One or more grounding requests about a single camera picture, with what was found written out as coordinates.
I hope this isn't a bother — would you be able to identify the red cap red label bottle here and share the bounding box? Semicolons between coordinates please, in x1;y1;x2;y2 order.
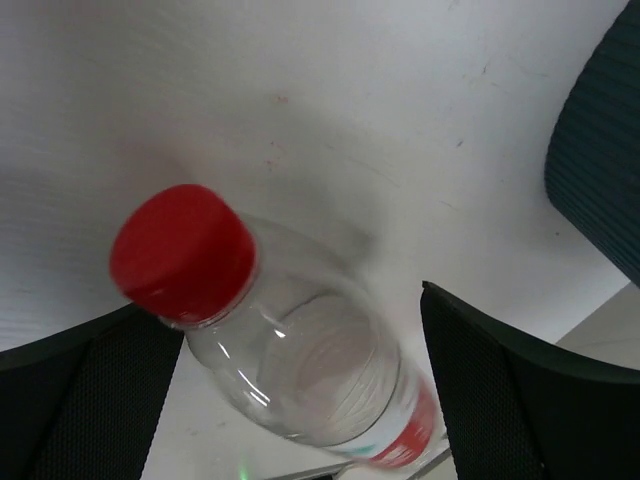
109;184;446;469

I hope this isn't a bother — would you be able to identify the dark teal plastic bin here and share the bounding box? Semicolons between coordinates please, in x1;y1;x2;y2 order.
544;1;639;284

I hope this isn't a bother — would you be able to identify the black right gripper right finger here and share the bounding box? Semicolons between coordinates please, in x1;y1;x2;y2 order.
420;282;639;479

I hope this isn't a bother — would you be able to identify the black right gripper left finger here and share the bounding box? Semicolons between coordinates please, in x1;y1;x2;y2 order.
1;305;184;479

